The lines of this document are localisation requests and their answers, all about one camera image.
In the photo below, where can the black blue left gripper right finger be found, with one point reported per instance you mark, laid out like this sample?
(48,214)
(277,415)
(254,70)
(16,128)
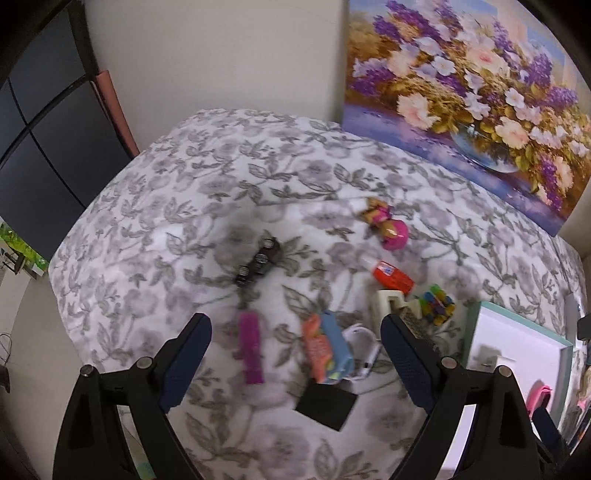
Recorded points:
(501,443)

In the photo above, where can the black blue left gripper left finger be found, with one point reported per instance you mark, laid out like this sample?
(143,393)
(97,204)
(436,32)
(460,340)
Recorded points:
(91,442)

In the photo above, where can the beige patterned comb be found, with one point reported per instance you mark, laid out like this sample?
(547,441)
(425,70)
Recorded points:
(414,324)

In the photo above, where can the white smartwatch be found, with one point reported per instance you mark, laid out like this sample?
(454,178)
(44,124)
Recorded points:
(365,348)

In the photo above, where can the black power adapter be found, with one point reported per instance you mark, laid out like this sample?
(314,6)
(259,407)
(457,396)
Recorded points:
(328,405)

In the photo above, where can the white charger plug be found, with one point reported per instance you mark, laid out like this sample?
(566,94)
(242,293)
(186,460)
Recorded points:
(384,303)

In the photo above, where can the orange blue toy case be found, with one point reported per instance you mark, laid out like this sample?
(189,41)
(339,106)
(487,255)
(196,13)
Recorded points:
(328,352)

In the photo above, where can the purple bar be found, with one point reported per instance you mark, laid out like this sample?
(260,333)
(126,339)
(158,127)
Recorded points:
(249,340)

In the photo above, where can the black toy car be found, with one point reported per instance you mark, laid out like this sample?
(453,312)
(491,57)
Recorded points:
(269,255)

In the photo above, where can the teal white box lid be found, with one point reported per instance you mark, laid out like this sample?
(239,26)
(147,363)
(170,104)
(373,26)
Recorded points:
(495,336)

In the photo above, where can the orange glue bottle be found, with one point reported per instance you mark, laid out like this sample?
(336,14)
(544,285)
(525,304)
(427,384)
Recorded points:
(389,276)

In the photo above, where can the pink doll ball toy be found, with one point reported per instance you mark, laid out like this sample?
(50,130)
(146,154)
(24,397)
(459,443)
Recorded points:
(379,216)

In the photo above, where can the grey floral blanket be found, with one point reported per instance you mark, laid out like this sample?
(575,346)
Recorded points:
(260,220)

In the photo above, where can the dark cabinet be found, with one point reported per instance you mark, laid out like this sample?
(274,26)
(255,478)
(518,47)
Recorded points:
(59,144)

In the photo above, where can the floral painting canvas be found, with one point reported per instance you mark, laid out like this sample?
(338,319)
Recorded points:
(482,88)

